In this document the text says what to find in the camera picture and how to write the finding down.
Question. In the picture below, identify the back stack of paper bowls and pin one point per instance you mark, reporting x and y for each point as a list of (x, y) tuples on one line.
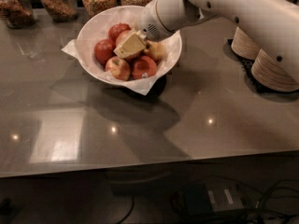
[(244, 46)]

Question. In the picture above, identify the glass jar with label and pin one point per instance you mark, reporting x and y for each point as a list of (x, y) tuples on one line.
[(61, 10)]

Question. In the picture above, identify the dark red apple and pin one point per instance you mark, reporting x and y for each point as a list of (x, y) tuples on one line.
[(104, 50), (115, 30)]

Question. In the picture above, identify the large yellow-red apple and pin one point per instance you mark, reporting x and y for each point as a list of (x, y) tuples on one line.
[(123, 37)]

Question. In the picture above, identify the red apple front right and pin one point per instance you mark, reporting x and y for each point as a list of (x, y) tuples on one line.
[(143, 67)]

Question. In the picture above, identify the black rubber mat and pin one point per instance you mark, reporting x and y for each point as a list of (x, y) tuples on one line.
[(247, 64)]

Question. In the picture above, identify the white paper liner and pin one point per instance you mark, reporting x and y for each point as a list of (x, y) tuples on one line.
[(169, 44)]

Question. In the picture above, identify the white bowl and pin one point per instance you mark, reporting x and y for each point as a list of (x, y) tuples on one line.
[(93, 28)]

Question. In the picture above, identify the dark red apple back left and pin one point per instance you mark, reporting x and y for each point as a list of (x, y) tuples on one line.
[(115, 30)]

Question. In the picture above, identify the yellow apple right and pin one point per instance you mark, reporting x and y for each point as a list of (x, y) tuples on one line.
[(155, 50)]

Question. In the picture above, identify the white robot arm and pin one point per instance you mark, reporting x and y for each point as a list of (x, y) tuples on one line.
[(272, 24)]

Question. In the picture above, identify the glass jar far left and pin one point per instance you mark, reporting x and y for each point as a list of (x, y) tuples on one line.
[(16, 14)]

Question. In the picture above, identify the yellow-red apple front left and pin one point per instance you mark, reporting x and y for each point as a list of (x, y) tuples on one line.
[(119, 68)]

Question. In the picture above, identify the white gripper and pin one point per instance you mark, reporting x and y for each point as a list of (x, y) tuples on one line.
[(149, 20)]

